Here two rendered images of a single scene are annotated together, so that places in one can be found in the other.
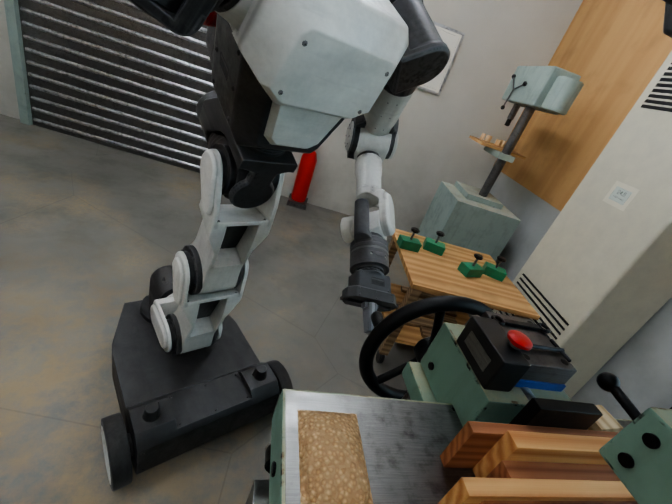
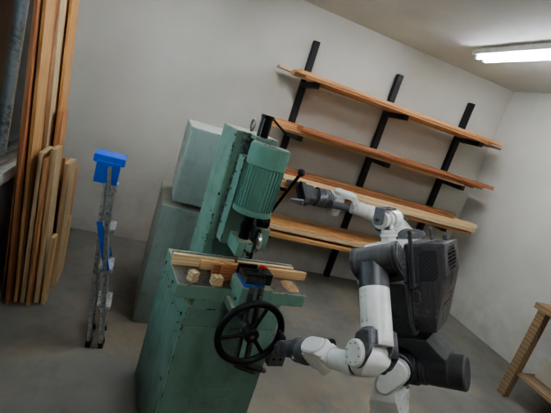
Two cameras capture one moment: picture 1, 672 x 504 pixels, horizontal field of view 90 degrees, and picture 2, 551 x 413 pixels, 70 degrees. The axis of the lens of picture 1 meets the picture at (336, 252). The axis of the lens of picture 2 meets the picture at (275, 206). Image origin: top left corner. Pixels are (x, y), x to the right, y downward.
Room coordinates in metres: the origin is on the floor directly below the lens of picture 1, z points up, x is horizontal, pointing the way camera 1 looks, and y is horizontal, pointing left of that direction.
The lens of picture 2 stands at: (1.89, -0.55, 1.65)
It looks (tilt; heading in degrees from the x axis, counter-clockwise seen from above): 13 degrees down; 170
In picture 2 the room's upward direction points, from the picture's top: 18 degrees clockwise
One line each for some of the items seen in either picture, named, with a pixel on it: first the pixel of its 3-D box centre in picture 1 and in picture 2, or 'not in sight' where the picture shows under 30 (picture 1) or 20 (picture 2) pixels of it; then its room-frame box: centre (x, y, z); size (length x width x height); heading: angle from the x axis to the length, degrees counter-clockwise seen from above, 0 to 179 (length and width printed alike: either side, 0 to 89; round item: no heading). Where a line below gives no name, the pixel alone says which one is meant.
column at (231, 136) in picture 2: not in sight; (230, 199); (-0.07, -0.43, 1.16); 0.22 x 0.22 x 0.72; 17
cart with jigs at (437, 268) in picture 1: (440, 297); not in sight; (1.63, -0.63, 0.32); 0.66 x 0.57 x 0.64; 101
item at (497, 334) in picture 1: (513, 345); (256, 275); (0.38, -0.27, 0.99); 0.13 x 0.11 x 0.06; 107
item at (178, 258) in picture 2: not in sight; (236, 265); (0.18, -0.34, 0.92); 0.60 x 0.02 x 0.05; 107
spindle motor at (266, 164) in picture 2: not in sight; (261, 179); (0.20, -0.35, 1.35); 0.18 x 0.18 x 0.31
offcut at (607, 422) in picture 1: (592, 424); (216, 279); (0.37, -0.42, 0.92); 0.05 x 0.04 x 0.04; 113
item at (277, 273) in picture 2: not in sight; (255, 270); (0.17, -0.24, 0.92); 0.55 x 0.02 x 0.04; 107
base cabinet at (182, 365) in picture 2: not in sight; (197, 354); (0.09, -0.38, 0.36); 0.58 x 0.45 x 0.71; 17
